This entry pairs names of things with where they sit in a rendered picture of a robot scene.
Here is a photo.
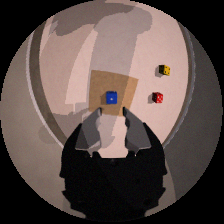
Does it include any blue die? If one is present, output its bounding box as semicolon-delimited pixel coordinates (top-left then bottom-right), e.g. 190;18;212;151
106;91;117;104

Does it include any red die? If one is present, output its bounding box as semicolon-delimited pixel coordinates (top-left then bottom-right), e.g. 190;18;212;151
152;92;163;103

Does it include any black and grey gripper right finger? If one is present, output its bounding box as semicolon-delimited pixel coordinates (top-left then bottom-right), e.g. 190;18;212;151
122;107;168;175

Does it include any yellow die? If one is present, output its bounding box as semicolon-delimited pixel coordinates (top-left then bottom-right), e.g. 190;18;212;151
159;65;170;76

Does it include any brown square mat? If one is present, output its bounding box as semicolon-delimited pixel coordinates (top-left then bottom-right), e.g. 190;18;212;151
89;70;139;117

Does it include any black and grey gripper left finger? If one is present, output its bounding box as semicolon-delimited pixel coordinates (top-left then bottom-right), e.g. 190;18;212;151
59;107;102;179

